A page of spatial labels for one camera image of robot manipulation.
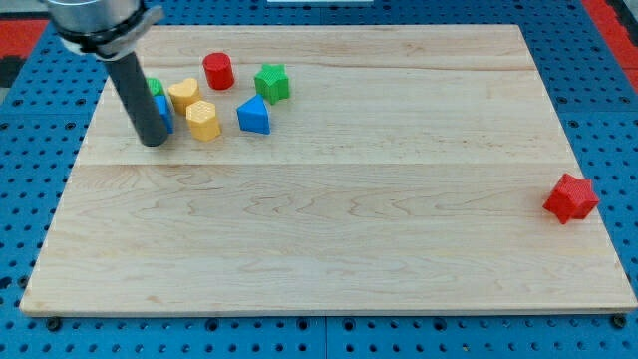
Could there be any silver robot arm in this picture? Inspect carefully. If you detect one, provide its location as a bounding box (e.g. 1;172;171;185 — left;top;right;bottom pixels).
44;0;164;62

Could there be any green star block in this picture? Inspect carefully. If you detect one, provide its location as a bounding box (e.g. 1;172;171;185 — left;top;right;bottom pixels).
254;64;290;105

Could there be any red star block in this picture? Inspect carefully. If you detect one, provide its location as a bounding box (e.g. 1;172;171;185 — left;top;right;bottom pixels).
542;173;600;224

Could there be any wooden board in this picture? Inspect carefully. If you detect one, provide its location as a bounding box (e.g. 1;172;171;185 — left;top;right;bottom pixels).
20;25;637;317

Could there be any blue triangle block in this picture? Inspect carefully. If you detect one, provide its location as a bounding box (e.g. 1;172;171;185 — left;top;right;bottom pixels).
236;94;270;135

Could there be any yellow hexagon block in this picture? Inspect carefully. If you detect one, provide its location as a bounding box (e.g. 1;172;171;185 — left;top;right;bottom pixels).
186;101;221;142

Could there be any red cylinder block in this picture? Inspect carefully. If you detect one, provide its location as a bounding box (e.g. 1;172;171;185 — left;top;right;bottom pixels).
202;52;234;91

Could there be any yellow heart block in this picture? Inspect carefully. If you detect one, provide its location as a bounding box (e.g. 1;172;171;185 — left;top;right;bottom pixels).
168;78;202;115

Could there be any blue cube block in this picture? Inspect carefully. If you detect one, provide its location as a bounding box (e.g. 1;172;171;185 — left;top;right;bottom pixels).
154;95;174;134

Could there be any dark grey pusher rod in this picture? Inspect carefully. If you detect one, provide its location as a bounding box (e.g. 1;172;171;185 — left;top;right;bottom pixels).
104;52;168;147

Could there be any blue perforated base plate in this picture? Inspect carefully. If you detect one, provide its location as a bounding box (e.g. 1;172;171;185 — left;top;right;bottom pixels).
1;1;637;358

